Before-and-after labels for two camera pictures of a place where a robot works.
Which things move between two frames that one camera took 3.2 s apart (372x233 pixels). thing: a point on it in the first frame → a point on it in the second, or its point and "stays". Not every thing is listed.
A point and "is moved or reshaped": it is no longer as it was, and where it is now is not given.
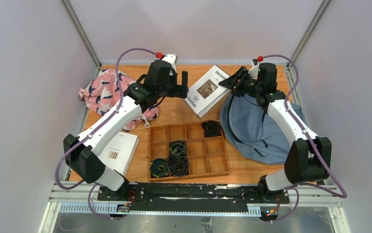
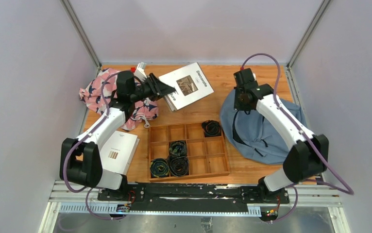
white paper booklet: x=117 y=154 stays
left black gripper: x=174 y=91 → x=153 y=89
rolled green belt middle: x=177 y=148 stays
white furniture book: x=208 y=92 is moved or reshaped
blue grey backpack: x=252 y=133 stays
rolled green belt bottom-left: x=159 y=167 stays
